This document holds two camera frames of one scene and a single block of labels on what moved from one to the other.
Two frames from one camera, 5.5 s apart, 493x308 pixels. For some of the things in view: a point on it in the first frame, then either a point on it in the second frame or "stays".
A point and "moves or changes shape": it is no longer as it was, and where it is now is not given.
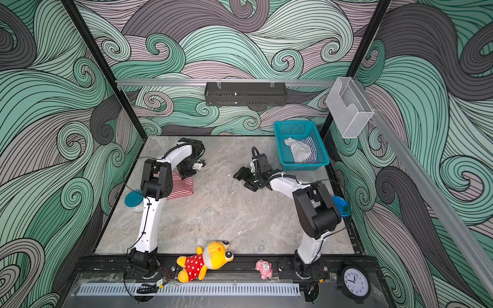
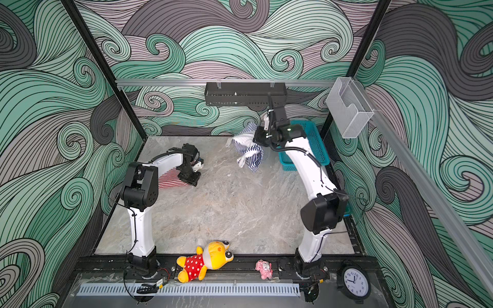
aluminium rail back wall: [140, 83] stays
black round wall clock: [355, 283] stays
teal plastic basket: [284, 129] stays
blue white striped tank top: [312, 158] moves or changes shape
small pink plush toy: [265, 268] stays
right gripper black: [245, 177] to [260, 136]
